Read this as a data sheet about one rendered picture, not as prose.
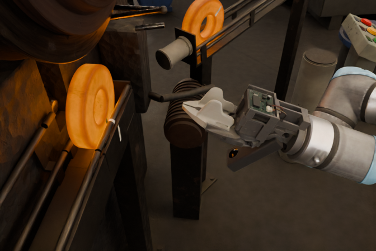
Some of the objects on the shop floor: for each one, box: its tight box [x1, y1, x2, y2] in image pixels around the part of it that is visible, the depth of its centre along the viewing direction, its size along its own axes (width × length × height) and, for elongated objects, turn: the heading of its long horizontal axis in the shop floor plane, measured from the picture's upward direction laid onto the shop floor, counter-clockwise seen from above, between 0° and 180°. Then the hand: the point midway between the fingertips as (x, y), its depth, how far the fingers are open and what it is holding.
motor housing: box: [163, 78, 208, 220], centre depth 115 cm, size 13×22×54 cm, turn 173°
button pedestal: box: [341, 13, 376, 73], centre depth 133 cm, size 16×24×62 cm, turn 173°
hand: (188, 110), depth 59 cm, fingers closed
